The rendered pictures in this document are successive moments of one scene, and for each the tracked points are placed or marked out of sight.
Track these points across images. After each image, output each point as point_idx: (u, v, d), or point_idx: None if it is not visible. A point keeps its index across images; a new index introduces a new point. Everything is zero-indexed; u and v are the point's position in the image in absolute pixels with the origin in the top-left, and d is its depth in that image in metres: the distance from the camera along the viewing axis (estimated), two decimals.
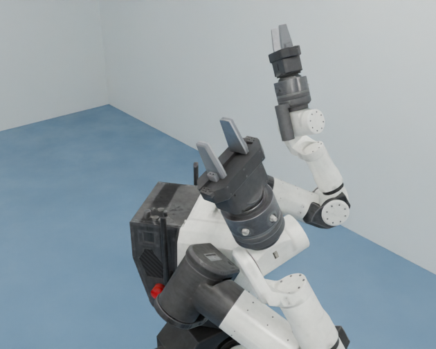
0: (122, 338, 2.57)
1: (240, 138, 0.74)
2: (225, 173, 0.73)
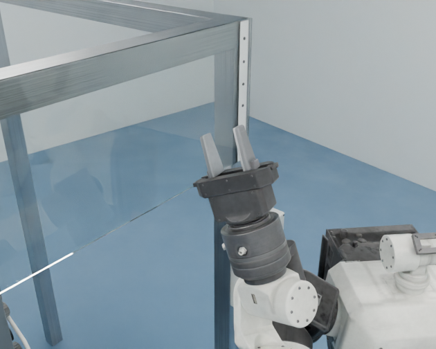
0: None
1: (240, 151, 0.70)
2: (213, 174, 0.72)
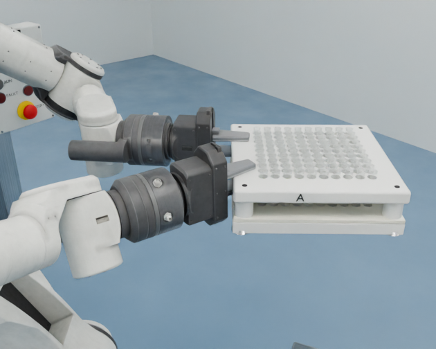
0: (220, 231, 2.54)
1: None
2: (226, 179, 0.73)
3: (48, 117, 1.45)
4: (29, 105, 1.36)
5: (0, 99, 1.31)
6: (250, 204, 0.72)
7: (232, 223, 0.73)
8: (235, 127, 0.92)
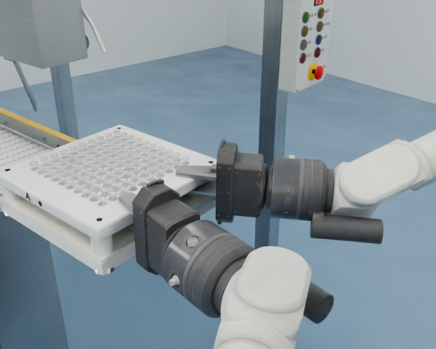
0: None
1: (201, 184, 0.77)
2: None
3: (322, 79, 1.53)
4: (320, 66, 1.45)
5: (303, 59, 1.40)
6: None
7: None
8: (93, 233, 0.63)
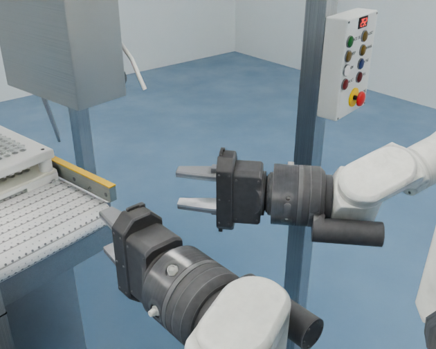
0: (399, 225, 2.53)
1: (201, 199, 0.78)
2: None
3: (362, 104, 1.44)
4: (362, 92, 1.35)
5: (345, 85, 1.30)
6: None
7: (56, 173, 1.06)
8: None
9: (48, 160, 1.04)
